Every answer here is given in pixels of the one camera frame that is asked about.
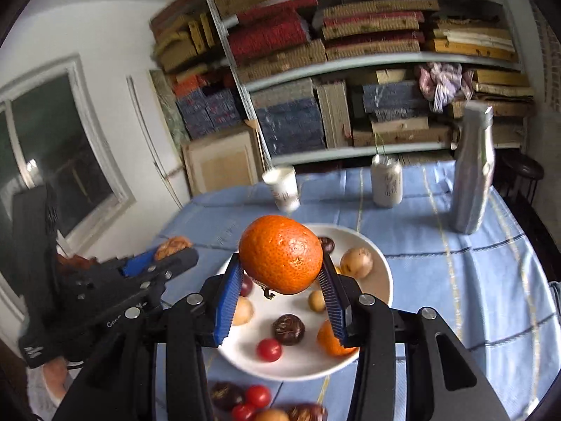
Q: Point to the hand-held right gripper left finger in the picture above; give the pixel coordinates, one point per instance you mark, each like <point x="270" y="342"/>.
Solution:
<point x="228" y="302"/>

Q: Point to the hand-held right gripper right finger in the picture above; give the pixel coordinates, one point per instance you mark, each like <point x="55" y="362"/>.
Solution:
<point x="333" y="307"/>

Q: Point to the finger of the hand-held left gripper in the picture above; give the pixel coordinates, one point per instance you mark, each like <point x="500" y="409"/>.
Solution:
<point x="138" y="263"/>
<point x="171" y="267"/>

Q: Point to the white plate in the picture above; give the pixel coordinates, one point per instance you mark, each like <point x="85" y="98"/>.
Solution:
<point x="302" y="368"/>

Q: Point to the large orange mandarin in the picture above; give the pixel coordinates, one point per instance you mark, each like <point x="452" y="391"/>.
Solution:
<point x="280" y="250"/>

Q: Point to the person's left hand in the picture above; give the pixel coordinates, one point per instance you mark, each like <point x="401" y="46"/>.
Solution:
<point x="57" y="379"/>

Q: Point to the small yellow fruit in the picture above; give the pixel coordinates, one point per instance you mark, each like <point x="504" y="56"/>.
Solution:
<point x="316" y="301"/>

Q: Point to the reddish brown bag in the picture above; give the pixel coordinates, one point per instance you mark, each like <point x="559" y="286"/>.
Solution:
<point x="74" y="262"/>

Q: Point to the red tomato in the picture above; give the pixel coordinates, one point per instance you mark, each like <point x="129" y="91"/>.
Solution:
<point x="243" y="413"/>
<point x="258" y="396"/>
<point x="268" y="350"/>

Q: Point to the blue checked tablecloth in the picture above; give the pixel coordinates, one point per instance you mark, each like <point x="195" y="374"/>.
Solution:
<point x="438" y="298"/>

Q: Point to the cardboard box on floor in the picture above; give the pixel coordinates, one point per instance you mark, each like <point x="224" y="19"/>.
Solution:
<point x="219" y="164"/>

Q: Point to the white paper cup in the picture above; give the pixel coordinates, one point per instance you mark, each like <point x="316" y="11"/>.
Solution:
<point x="285" y="188"/>

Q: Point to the white drink can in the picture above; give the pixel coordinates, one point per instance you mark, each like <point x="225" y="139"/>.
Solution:
<point x="387" y="182"/>

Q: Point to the white framed window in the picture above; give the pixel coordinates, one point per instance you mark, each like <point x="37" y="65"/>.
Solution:
<point x="57" y="140"/>

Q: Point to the white metal shelf rack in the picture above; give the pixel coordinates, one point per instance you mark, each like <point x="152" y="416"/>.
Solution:
<point x="342" y="153"/>

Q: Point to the green marbled board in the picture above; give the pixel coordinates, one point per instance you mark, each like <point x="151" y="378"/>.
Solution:
<point x="166" y="105"/>

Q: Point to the stack of blue patterned boxes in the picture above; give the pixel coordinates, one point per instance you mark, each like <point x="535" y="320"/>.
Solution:
<point x="289" y="123"/>

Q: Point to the silver bottle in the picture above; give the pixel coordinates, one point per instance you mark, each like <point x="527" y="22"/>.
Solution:
<point x="472" y="175"/>

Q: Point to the dark round stool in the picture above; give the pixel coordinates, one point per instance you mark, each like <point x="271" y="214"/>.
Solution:
<point x="521" y="169"/>

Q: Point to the crumpled pink cloth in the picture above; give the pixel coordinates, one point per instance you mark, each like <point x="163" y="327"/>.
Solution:
<point x="442" y="85"/>

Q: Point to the pile of red patterned boxes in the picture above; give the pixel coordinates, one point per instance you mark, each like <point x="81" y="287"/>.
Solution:
<point x="267" y="35"/>

